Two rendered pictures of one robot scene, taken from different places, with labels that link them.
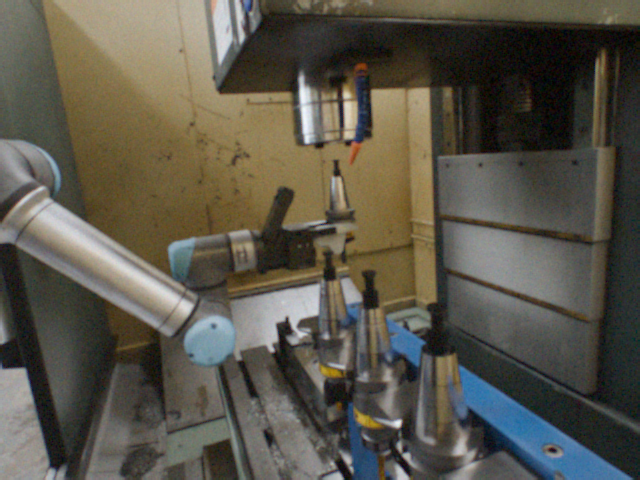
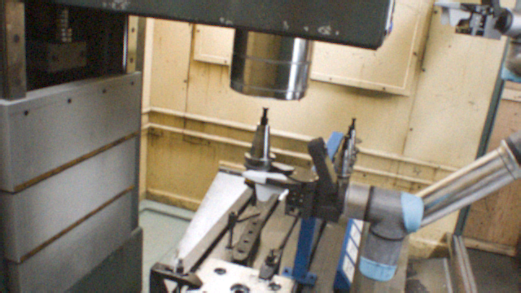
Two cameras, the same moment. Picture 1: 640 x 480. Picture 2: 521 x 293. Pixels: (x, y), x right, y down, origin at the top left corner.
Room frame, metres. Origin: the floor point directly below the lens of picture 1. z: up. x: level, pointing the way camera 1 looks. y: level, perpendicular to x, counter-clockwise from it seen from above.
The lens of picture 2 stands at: (1.57, 0.44, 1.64)
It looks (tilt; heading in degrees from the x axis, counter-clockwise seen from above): 18 degrees down; 213
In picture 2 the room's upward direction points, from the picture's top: 7 degrees clockwise
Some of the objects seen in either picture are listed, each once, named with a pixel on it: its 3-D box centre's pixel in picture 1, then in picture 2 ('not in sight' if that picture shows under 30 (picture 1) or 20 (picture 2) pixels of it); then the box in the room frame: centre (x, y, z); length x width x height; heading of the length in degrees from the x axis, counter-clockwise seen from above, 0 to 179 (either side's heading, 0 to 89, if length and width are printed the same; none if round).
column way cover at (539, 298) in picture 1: (506, 256); (80, 185); (0.98, -0.47, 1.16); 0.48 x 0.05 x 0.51; 19
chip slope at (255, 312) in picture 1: (283, 344); not in sight; (1.46, 0.18, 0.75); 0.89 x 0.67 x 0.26; 109
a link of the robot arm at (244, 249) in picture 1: (243, 250); (355, 199); (0.76, 0.15, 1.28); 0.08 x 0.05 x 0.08; 19
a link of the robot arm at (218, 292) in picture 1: (210, 311); (382, 248); (0.72, 0.22, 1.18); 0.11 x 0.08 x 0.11; 14
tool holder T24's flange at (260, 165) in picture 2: (340, 215); (259, 160); (0.83, -0.05, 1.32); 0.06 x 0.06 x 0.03
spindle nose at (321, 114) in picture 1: (331, 112); (271, 61); (0.83, -0.05, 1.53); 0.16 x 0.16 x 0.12
